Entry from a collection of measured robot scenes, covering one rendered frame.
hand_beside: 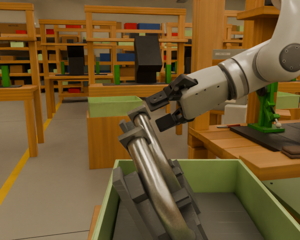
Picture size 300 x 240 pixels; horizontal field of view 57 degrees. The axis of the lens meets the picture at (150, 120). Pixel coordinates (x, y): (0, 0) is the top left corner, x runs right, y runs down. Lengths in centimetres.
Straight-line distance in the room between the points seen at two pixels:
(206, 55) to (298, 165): 74
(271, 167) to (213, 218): 37
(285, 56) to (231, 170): 54
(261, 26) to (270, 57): 123
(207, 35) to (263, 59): 105
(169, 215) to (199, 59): 124
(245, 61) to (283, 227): 37
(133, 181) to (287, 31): 35
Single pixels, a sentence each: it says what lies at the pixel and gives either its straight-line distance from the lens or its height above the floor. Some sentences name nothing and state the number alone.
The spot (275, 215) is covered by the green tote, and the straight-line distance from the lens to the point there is 74.
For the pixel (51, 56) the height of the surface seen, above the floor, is 125.
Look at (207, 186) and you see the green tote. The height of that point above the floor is 87.
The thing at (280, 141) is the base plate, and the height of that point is 90.
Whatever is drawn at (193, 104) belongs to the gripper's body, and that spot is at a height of 120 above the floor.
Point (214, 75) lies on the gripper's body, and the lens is 55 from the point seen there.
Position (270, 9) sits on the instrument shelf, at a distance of 163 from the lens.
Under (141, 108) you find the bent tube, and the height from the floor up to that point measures 119.
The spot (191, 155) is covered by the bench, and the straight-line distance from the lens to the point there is 168.
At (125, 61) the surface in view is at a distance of 812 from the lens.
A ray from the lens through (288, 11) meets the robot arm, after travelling 55.
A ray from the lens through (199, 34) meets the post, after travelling 155.
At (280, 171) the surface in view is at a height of 88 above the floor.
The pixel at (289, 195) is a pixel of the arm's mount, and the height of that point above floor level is 87.
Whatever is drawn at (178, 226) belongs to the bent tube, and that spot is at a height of 107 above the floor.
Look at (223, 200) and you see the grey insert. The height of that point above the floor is 85.
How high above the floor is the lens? 130
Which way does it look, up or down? 13 degrees down
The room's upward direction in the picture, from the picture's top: straight up
